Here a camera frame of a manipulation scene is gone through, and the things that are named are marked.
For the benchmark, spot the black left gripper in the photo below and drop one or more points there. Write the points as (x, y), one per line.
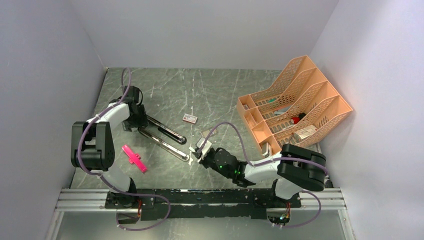
(141, 122)

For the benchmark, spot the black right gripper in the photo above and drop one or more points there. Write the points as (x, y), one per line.
(203, 161)

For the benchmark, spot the beige stapler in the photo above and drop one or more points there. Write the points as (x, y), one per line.
(164, 145)

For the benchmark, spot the black stapler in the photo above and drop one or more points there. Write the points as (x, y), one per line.
(167, 131)

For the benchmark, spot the red white staple box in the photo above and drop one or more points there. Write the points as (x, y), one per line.
(190, 118)

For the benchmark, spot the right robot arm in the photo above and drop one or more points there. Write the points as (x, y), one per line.
(293, 168)

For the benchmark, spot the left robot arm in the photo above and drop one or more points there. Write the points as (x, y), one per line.
(92, 145)

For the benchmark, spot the pink plastic clip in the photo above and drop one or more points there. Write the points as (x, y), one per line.
(134, 158)

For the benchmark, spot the beige box in organizer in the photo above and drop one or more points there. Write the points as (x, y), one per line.
(302, 134)

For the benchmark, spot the red black item in organizer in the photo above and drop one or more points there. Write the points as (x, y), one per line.
(296, 119)

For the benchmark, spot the orange file organizer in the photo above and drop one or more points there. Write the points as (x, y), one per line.
(301, 87)

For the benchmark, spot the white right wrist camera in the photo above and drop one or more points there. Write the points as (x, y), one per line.
(203, 147)

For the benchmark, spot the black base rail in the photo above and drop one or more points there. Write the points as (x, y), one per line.
(154, 204)

